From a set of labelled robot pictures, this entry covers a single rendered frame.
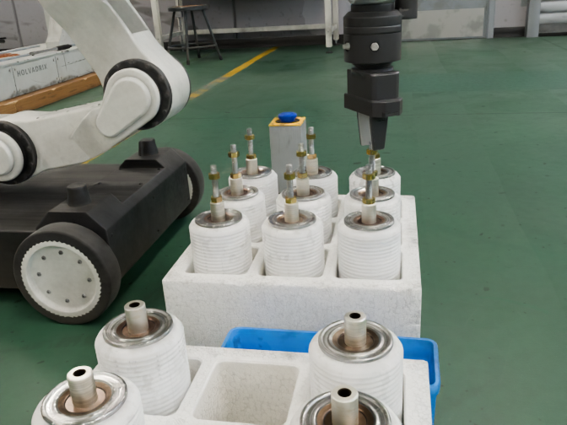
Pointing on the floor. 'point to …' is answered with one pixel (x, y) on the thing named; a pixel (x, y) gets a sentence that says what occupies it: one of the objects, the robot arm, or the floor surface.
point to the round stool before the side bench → (193, 30)
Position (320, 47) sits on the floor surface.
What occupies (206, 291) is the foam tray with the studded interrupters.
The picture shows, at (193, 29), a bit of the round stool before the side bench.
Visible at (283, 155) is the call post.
